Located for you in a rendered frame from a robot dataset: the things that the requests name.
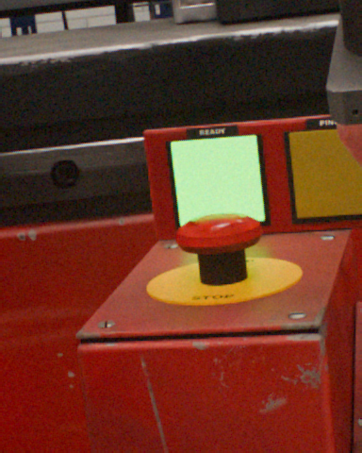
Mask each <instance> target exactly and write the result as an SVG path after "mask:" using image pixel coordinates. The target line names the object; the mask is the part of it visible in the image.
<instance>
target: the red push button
mask: <svg viewBox="0 0 362 453"><path fill-rule="evenodd" d="M262 232H263V229H262V227H261V224H260V222H259V221H257V220H256V219H255V218H253V217H251V216H249V215H245V214H242V213H233V212H227V213H215V214H208V215H203V216H199V217H195V218H192V219H190V221H189V222H187V223H186V224H185V225H182V226H181V227H180V228H178V229H177V235H176V241H177V243H178V244H179V247H180V248H181V250H182V251H184V252H188V253H192V254H198V261H199V271H200V279H201V283H202V284H204V285H207V286H226V285H232V284H237V283H239V282H240V281H242V280H244V279H247V278H248V271H247V260H245V251H244V249H245V248H249V247H252V246H254V244H256V243H257V242H259V240H260V238H261V235H262Z"/></svg>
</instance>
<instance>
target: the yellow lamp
mask: <svg viewBox="0 0 362 453"><path fill-rule="evenodd" d="M289 146H290V155H291V167H292V177H293V188H294V198H296V209H297V217H298V218H308V217H323V216H339V215H356V214H362V167H361V166H360V165H359V163H358V162H356V161H355V160H354V157H353V156H352V154H351V153H350V152H349V150H348V149H347V148H346V146H344V144H343V143H342V141H341V140H340V138H339V136H338V134H337V129H324V130H311V131H299V132H289Z"/></svg>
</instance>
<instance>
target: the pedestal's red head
mask: <svg viewBox="0 0 362 453"><path fill-rule="evenodd" d="M323 117H330V115H322V116H309V117H297V118H285V119H272V120H260V122H248V123H234V124H222V125H210V126H186V127H172V128H160V129H147V130H144V131H143V141H144V148H145V155H146V163H147V172H149V179H150V188H151V196H152V204H153V214H154V222H155V230H156V239H157V240H158V241H157V243H156V244H155V246H154V247H153V248H152V249H151V251H150V252H149V253H147V254H146V255H145V256H144V257H143V260H142V261H141V262H140V263H139V264H138V265H137V267H135V268H134V269H133V271H132V272H131V273H130V274H129V276H128V277H127V278H126V279H125V280H123V281H122V283H121V285H120V286H119V287H118V288H117V289H116V290H115V291H114V293H113V294H111V295H110V297H109V298H108V299H107V301H106V302H105V303H104V304H103V305H102V306H101V307H100V310H98V311H97V312H96V313H95V314H94V315H93V316H92V317H91V319H90V320H89V322H88V323H87V324H85V326H83V327H82V328H81V329H80V330H79V331H78V332H77V335H76V338H77V339H80V341H81V343H80V344H79V347H78V348H77V356H78V364H79V372H80V378H81V386H82V393H83V400H84V408H86V415H87V422H88V430H89V437H90V452H91V453H362V302H360V292H359V280H358V269H356V256H355V246H354V241H353V240H352V239H351V238H350V237H351V232H352V228H359V227H362V219H360V220H343V222H327V223H312V224H296V225H293V224H292V223H291V213H290V203H289V192H288V173H287V163H286V152H285V142H284V132H285V131H297V130H310V129H305V119H310V118H323ZM235 125H238V128H239V136H245V135H259V134H262V140H263V150H264V160H265V170H266V179H267V190H268V200H269V210H270V219H271V226H262V229H263V232H262V235H261V238H260V240H259V242H257V243H256V244H254V246H252V247H249V248H245V249H244V251H245V259H248V257H252V259H273V260H284V261H288V262H291V263H294V264H297V265H298V266H299V267H301V269H302V278H301V279H300V280H299V281H298V283H297V284H296V285H293V286H291V287H290V288H288V289H286V290H284V291H281V292H278V293H275V294H269V296H265V297H262V298H257V299H253V300H248V301H241V302H236V303H226V304H215V305H182V304H174V303H166V302H163V301H158V300H156V299H154V298H152V297H151V296H150V295H149V294H148V293H147V291H146V286H147V285H149V283H150V281H151V280H152V279H153V278H155V277H157V276H159V275H162V274H164V273H167V272H169V271H171V270H172V269H175V268H178V267H182V266H187V265H190V264H194V263H199V261H198V254H192V253H188V252H184V251H182V250H181V248H180V247H179V244H178V243H177V241H176V235H177V231H176V227H175V219H174V210H173V202H172V194H171V185H170V177H169V167H168V160H167V151H166V142H168V141H182V140H187V139H188V132H187V128H198V127H211V126H235Z"/></svg>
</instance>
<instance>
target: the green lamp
mask: <svg viewBox="0 0 362 453"><path fill-rule="evenodd" d="M171 149H172V157H173V166H174V174H175V184H176V191H177V201H178V209H179V218H180V225H181V226H182V225H185V224H186V223H187V222H189V221H190V219H192V218H195V217H199V216H203V215H208V214H215V213H227V212H233V213H242V214H245V215H249V216H251V217H253V218H255V219H256V220H257V221H259V222H260V221H264V219H265V217H264V207H263V198H262V188H261V177H260V168H259V158H258V157H257V148H256V138H255V136H248V137H235V138H220V139H208V140H195V141H182V142H171Z"/></svg>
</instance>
